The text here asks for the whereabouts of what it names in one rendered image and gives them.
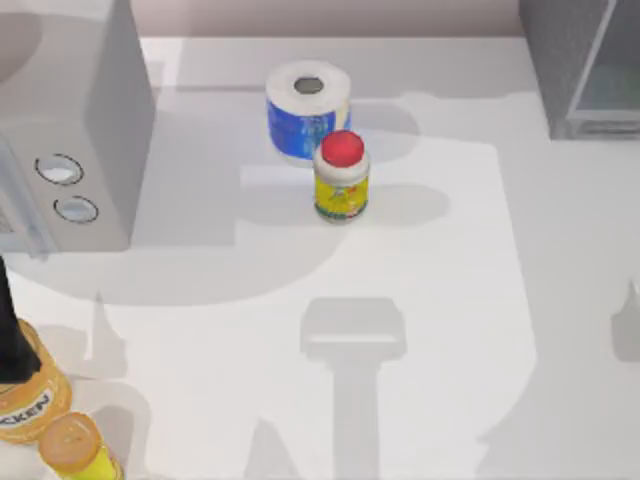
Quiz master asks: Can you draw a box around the yellow jar with red lid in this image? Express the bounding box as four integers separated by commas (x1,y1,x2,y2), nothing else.
312,129,372,227

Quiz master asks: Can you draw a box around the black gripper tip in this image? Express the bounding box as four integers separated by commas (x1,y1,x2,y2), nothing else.
0,254,43,387

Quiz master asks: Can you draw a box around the small microwave knob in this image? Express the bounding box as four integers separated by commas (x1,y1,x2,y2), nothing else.
52,195,100,225

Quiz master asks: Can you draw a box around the pale microwave oven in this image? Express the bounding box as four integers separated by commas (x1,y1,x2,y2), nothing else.
0,0,157,258

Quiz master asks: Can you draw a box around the white and blue paper roll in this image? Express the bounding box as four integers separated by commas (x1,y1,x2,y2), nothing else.
263,59,353,161

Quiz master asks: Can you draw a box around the orange labelled jar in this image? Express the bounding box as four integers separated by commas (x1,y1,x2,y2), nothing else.
0,319,74,446

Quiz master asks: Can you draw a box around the yellow bottle with orange cap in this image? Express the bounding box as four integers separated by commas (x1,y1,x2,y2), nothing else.
38,411,124,480

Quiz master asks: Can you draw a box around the grey cabinet with dark inside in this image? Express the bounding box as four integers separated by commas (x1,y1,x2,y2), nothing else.
518,0,640,142

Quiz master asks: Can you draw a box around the large microwave knob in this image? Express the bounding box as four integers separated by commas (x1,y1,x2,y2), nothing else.
34,153,85,187

